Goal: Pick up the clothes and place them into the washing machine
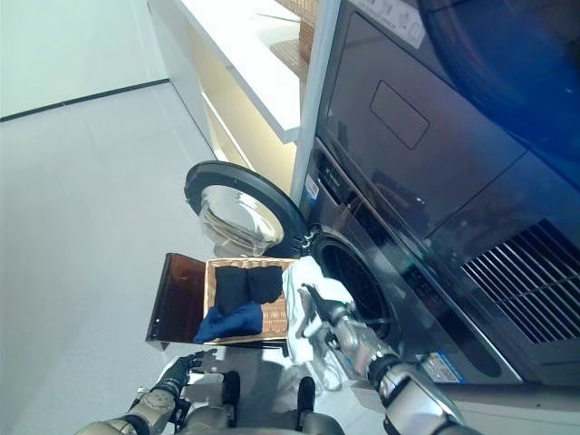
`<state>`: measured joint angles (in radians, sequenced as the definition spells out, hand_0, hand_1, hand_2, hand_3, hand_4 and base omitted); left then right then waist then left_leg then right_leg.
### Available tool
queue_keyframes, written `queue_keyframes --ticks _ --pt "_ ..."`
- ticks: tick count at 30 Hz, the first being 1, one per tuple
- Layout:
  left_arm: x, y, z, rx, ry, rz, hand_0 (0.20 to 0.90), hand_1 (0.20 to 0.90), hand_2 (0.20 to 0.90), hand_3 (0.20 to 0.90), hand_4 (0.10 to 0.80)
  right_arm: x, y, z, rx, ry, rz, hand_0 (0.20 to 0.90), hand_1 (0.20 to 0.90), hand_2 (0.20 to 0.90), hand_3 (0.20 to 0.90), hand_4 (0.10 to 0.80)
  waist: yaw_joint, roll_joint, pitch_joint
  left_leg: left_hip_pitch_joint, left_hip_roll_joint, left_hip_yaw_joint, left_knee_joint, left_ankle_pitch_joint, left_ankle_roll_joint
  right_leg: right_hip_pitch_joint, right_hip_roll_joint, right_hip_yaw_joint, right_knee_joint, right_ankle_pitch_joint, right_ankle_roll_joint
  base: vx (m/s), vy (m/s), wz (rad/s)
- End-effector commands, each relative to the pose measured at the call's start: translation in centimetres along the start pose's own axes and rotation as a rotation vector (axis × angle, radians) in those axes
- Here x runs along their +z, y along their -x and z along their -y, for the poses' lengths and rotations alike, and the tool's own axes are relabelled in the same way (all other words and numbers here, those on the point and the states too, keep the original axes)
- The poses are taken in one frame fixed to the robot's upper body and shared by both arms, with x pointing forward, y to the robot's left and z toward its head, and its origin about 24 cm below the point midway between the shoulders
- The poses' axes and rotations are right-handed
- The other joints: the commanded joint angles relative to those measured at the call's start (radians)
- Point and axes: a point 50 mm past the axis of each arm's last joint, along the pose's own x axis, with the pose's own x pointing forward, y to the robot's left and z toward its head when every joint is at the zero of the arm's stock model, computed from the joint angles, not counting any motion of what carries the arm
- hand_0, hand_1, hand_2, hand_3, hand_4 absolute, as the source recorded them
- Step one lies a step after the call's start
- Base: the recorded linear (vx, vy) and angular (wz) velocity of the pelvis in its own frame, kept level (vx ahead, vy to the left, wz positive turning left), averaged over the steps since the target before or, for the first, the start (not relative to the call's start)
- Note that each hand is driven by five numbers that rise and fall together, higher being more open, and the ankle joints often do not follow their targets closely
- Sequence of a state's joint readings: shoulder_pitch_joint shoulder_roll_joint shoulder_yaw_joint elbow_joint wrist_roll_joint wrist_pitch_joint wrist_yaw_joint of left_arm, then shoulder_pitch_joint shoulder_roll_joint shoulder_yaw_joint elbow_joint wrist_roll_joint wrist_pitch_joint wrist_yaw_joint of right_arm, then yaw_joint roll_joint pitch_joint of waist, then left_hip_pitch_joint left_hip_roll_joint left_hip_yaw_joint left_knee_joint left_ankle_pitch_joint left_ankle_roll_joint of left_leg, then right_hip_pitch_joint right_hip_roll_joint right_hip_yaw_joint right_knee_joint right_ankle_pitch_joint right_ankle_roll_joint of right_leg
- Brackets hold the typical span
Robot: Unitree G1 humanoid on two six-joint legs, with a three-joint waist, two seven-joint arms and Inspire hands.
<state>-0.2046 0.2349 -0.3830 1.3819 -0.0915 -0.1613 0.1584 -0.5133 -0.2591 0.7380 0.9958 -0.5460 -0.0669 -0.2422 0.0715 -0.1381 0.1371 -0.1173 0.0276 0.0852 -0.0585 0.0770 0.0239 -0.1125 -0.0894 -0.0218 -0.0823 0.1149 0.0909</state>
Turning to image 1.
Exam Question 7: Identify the white cabinet side panel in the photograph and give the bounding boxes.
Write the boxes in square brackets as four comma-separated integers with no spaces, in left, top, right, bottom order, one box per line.
[289,0,353,223]

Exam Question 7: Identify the right silver robot leg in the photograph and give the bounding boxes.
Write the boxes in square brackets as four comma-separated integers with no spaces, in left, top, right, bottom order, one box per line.
[296,375,386,435]

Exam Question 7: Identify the left silver robot leg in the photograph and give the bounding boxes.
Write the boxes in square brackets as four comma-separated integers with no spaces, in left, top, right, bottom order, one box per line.
[180,370,242,435]

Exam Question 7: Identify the white counter cabinet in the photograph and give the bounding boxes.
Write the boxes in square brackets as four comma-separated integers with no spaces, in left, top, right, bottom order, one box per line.
[147,0,309,182]

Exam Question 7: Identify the blue garment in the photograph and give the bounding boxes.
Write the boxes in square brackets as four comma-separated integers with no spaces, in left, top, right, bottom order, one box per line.
[193,302,264,344]

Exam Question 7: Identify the white blue label sticker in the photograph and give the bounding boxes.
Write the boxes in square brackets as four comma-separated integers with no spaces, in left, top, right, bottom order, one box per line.
[419,353,459,377]

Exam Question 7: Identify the wicker laundry basket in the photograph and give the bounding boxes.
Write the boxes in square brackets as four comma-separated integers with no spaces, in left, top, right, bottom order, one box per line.
[198,256,300,345]

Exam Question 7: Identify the silver robot leg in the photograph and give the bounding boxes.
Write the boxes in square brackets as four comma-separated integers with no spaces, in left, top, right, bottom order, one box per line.
[296,375,386,435]
[180,370,242,435]

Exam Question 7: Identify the white garment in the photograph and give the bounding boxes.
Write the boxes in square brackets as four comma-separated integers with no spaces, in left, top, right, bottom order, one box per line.
[281,256,359,363]

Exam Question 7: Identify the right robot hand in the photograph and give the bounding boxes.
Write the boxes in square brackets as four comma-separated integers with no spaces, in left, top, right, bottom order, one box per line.
[295,283,354,340]

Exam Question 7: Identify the white instruction sticker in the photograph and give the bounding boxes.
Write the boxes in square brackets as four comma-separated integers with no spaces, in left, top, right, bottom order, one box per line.
[362,0,427,49]

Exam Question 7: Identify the round glass washer door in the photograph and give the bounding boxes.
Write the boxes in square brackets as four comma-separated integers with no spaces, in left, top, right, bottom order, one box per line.
[183,160,312,259]

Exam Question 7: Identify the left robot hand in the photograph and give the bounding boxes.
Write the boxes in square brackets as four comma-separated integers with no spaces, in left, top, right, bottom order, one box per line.
[158,348,218,392]

